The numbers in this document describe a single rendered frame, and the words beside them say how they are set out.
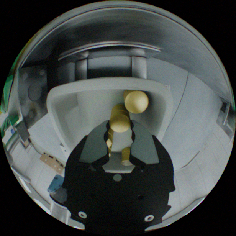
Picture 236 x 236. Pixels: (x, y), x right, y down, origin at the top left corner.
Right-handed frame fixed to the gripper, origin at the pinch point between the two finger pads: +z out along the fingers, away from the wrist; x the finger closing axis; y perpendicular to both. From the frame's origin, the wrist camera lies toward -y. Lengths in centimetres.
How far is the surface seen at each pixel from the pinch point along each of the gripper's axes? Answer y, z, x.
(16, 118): -5.4, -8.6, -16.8
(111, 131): 3.3, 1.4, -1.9
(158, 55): -11.8, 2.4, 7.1
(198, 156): 253, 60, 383
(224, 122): -0.6, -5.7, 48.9
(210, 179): 240, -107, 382
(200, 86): -9.1, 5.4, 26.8
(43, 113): -3.7, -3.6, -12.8
